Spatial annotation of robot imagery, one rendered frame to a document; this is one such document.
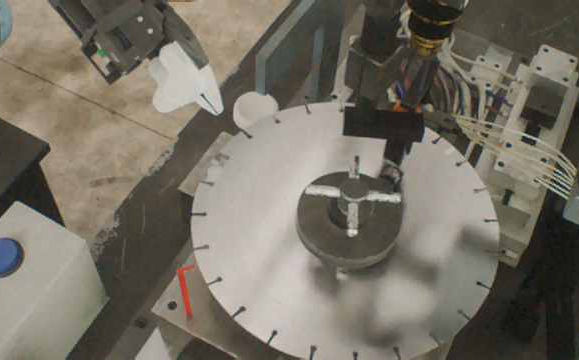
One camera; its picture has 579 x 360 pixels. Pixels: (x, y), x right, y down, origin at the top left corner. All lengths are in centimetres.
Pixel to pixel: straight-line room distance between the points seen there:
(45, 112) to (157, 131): 37
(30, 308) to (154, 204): 30
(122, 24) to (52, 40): 172
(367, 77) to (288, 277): 21
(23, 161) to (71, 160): 96
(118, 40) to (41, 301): 29
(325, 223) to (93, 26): 31
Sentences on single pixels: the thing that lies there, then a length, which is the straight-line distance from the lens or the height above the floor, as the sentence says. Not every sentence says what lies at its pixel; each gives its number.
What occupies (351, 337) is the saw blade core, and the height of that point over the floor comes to 95.
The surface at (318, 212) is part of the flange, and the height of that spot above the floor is 96.
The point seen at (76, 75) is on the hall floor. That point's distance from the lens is 225.
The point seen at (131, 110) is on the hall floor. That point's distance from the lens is 211.
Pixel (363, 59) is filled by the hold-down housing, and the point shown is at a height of 112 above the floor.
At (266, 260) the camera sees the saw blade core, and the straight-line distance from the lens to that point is 68.
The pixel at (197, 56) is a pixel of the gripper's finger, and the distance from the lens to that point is 71.
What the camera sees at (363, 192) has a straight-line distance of 67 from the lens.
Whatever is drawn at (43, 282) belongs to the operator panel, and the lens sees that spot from 76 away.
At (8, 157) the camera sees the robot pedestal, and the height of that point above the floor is 75.
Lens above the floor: 154
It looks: 54 degrees down
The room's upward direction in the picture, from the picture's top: 4 degrees clockwise
